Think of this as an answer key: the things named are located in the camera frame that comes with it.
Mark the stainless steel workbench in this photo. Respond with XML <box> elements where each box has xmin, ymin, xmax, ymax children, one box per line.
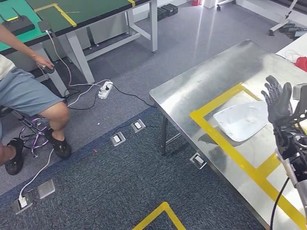
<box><xmin>149</xmin><ymin>39</ymin><xmax>307</xmax><ymax>230</ymax></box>

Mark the white wheeled stand base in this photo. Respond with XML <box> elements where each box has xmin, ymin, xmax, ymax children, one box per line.
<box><xmin>268</xmin><ymin>0</ymin><xmax>299</xmax><ymax>36</ymax></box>
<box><xmin>216</xmin><ymin>0</ymin><xmax>237</xmax><ymax>12</ymax></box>

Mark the black hanging cable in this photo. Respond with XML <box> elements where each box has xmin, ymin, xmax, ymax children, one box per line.
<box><xmin>269</xmin><ymin>176</ymin><xmax>291</xmax><ymax>230</ymax></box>

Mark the white plastic car part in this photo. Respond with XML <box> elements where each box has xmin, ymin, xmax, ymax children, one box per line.
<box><xmin>213</xmin><ymin>101</ymin><xmax>269</xmax><ymax>143</ymax></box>

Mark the steel floor outlet plate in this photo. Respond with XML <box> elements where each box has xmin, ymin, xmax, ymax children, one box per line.
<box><xmin>36</xmin><ymin>178</ymin><xmax>57</xmax><ymax>200</ymax></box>
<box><xmin>129</xmin><ymin>118</ymin><xmax>147</xmax><ymax>134</ymax></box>
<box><xmin>110</xmin><ymin>131</ymin><xmax>126</xmax><ymax>148</ymax></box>
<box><xmin>189</xmin><ymin>151</ymin><xmax>207</xmax><ymax>171</ymax></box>
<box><xmin>13</xmin><ymin>192</ymin><xmax>34</xmax><ymax>216</ymax></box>

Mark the black router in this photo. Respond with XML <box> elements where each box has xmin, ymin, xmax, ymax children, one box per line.
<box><xmin>0</xmin><ymin>7</ymin><xmax>36</xmax><ymax>37</ymax></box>

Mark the white desk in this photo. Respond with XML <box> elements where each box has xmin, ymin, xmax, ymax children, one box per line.
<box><xmin>275</xmin><ymin>32</ymin><xmax>307</xmax><ymax>64</ymax></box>

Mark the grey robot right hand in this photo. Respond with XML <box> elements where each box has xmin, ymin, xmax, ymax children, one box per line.
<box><xmin>261</xmin><ymin>75</ymin><xmax>294</xmax><ymax>127</ymax></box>

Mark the person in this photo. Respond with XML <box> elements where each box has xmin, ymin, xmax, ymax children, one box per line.
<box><xmin>0</xmin><ymin>23</ymin><xmax>72</xmax><ymax>176</ymax></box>

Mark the black power adapter cable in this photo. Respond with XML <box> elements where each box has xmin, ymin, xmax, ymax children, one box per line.
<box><xmin>112</xmin><ymin>83</ymin><xmax>158</xmax><ymax>110</ymax></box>

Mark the yellow floor tape square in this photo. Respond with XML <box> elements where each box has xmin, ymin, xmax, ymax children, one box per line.
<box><xmin>132</xmin><ymin>201</ymin><xmax>187</xmax><ymax>230</ymax></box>

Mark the person's hand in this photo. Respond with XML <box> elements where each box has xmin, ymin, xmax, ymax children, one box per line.
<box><xmin>33</xmin><ymin>54</ymin><xmax>54</xmax><ymax>75</ymax></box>

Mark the white power strip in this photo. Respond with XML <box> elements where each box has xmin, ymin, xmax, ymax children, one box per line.
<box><xmin>98</xmin><ymin>80</ymin><xmax>114</xmax><ymax>100</ymax></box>

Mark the black floor equipment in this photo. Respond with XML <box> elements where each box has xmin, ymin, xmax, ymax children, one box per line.
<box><xmin>279</xmin><ymin>22</ymin><xmax>307</xmax><ymax>41</ymax></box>

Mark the chrome stool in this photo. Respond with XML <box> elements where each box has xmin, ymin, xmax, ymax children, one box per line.
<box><xmin>0</xmin><ymin>106</ymin><xmax>52</xmax><ymax>158</ymax></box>

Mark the black floor cable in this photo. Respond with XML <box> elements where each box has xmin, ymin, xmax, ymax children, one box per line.
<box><xmin>63</xmin><ymin>88</ymin><xmax>101</xmax><ymax>111</ymax></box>

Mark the dark green top table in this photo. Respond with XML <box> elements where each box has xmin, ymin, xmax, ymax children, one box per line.
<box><xmin>25</xmin><ymin>0</ymin><xmax>159</xmax><ymax>84</ymax></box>

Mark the small black box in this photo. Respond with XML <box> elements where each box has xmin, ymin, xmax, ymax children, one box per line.
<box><xmin>37</xmin><ymin>19</ymin><xmax>52</xmax><ymax>34</ymax></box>

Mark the white plug cable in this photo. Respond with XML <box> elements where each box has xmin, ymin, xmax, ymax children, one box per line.
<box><xmin>18</xmin><ymin>79</ymin><xmax>108</xmax><ymax>209</ymax></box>

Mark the black boxes row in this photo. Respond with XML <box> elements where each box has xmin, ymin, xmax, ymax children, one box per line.
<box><xmin>157</xmin><ymin>2</ymin><xmax>179</xmax><ymax>22</ymax></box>

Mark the red cloth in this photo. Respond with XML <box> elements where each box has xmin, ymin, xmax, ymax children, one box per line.
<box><xmin>295</xmin><ymin>56</ymin><xmax>307</xmax><ymax>73</ymax></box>

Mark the white charger cable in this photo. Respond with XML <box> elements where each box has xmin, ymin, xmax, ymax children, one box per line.
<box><xmin>45</xmin><ymin>30</ymin><xmax>111</xmax><ymax>88</ymax></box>

